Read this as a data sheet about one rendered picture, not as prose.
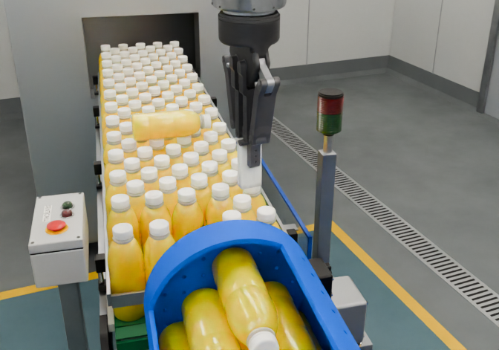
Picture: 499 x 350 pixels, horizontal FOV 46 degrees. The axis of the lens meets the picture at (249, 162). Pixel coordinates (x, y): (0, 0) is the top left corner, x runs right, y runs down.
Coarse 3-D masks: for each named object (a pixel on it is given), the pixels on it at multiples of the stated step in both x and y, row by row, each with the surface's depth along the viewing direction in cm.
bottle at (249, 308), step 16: (224, 256) 92; (240, 256) 91; (224, 272) 89; (240, 272) 88; (256, 272) 89; (224, 288) 87; (240, 288) 84; (256, 288) 84; (224, 304) 85; (240, 304) 82; (256, 304) 81; (272, 304) 83; (240, 320) 80; (256, 320) 80; (272, 320) 80; (240, 336) 80
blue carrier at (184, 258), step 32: (224, 224) 92; (256, 224) 93; (192, 256) 87; (256, 256) 97; (288, 256) 88; (160, 288) 88; (192, 288) 96; (288, 288) 101; (320, 288) 84; (160, 320) 97; (320, 320) 75
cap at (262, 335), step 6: (252, 336) 78; (258, 336) 78; (264, 336) 77; (270, 336) 78; (252, 342) 77; (258, 342) 77; (264, 342) 77; (270, 342) 77; (276, 342) 78; (252, 348) 77; (258, 348) 77; (264, 348) 77; (270, 348) 78; (276, 348) 78
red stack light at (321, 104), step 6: (318, 96) 144; (318, 102) 144; (324, 102) 142; (330, 102) 142; (336, 102) 142; (342, 102) 143; (318, 108) 145; (324, 108) 143; (330, 108) 142; (336, 108) 143; (342, 108) 144; (330, 114) 143
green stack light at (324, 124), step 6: (318, 114) 145; (324, 114) 144; (336, 114) 144; (318, 120) 146; (324, 120) 144; (330, 120) 144; (336, 120) 144; (318, 126) 146; (324, 126) 145; (330, 126) 144; (336, 126) 145; (324, 132) 145; (330, 132) 145; (336, 132) 145
